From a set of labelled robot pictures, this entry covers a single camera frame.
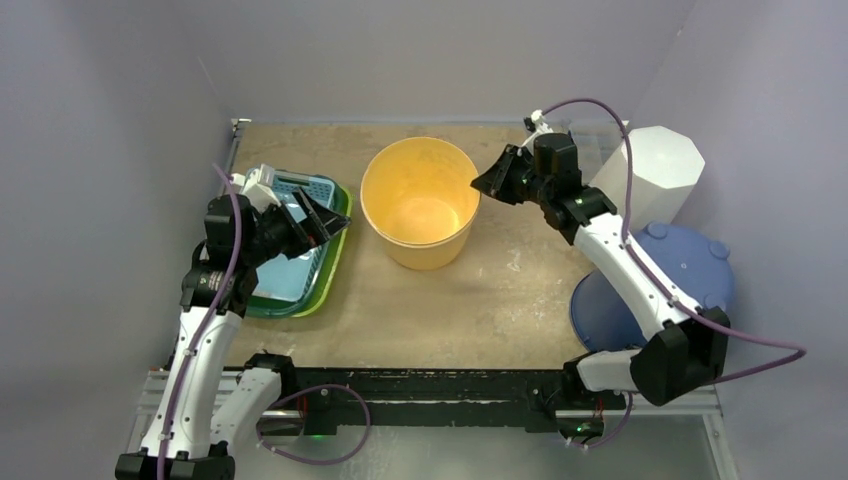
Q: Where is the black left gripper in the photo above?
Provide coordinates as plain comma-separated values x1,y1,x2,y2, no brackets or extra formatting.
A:
242,186,350,267

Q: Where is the lime green tray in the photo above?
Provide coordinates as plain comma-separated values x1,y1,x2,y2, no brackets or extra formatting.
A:
291,185,353,318

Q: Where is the light blue perforated basket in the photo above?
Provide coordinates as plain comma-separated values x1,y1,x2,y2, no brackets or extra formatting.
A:
253,170,336,302

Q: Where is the cream printed bucket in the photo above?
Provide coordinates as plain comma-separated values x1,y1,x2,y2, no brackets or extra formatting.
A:
360,137,482,271

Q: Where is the dark green tray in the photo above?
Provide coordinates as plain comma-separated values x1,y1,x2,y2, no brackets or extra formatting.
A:
247,175,339,319

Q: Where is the white octagonal large container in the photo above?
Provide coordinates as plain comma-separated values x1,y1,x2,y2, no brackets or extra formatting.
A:
629,126,705,232

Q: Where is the blue round bucket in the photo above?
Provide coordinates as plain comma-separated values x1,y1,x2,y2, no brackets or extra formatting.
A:
570,222,735,352

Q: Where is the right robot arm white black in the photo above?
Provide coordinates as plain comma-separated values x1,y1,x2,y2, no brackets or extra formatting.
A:
470,133,730,407

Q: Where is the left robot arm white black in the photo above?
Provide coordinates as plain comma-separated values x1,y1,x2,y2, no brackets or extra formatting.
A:
115,188,351,479

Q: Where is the clear plastic small box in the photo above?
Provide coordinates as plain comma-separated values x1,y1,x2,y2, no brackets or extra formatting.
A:
569,120,623,183

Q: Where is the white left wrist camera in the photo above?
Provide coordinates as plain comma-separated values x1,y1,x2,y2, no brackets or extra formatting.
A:
231,164,282,213

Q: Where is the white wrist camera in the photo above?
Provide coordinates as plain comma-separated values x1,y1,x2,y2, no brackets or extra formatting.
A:
521,109,553,149
231,164,282,213

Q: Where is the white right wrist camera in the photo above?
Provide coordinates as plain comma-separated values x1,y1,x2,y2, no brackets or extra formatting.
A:
521,109,553,149

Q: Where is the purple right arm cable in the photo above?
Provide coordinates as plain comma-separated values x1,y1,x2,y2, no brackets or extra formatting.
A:
541,97,808,387

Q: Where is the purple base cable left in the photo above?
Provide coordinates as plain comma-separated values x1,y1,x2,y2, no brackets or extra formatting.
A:
254,384,372,468

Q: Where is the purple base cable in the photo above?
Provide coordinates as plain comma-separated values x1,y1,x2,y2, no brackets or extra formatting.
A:
254,384,372,468
563,394,634,452

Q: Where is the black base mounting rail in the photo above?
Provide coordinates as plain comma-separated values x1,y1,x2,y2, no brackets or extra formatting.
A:
271,367,626,435

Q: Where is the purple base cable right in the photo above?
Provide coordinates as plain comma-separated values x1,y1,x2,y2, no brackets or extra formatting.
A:
563,394,634,452

